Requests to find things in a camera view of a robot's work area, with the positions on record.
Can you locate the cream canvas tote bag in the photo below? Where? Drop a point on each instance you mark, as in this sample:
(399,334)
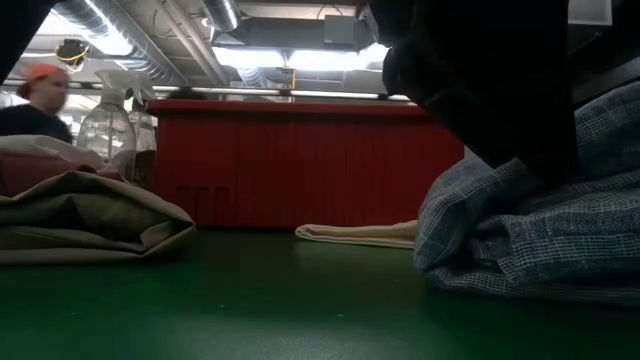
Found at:
(360,235)

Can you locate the clear plastic spray bottle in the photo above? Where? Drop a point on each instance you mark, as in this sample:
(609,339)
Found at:
(107,130)

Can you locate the blue striped shirt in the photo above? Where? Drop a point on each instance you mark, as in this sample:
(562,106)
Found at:
(525,240)

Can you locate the silver ventilation duct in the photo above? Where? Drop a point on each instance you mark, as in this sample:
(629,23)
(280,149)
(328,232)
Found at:
(130,45)

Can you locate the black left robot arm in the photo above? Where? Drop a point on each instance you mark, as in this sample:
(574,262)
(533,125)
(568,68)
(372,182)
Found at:
(20,30)

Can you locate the white garment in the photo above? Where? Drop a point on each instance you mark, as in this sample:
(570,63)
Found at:
(40,147)

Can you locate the grey rectangular ceiling duct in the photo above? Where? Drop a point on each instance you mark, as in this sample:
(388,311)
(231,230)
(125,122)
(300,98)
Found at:
(300,32)

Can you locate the round silver duct pipe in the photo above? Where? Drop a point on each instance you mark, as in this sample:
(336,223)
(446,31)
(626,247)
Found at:
(222,15)

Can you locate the khaki trousers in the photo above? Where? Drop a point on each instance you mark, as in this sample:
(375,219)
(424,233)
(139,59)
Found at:
(100,220)

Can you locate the bright ceiling light panel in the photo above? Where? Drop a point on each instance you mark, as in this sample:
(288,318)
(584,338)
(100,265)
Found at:
(300,59)

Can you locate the maroon garment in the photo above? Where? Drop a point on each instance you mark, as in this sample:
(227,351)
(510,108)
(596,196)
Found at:
(30,172)

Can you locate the red plastic laundry bin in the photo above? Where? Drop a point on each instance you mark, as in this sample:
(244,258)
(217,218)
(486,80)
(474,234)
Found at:
(300,165)

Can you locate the person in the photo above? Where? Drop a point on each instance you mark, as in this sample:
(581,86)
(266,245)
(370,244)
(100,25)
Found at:
(30,120)

